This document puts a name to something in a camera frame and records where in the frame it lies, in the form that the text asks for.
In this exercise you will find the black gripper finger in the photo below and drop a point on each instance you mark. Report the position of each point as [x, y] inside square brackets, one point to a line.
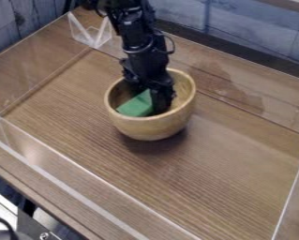
[137, 83]
[162, 95]

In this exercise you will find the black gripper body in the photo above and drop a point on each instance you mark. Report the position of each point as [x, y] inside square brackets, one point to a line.
[147, 58]

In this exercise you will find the green rectangular block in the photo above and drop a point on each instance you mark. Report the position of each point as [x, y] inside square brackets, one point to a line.
[138, 106]

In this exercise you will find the round wooden bowl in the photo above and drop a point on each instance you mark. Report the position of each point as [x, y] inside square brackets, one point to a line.
[161, 126]

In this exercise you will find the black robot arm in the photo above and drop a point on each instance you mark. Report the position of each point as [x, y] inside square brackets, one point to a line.
[131, 16]

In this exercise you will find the clear acrylic front barrier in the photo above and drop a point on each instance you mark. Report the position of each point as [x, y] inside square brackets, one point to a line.
[94, 206]

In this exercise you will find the clear acrylic corner bracket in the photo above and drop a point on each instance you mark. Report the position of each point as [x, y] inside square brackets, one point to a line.
[91, 36]

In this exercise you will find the black metal mount with bolt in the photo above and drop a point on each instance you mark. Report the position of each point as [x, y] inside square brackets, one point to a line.
[38, 226]

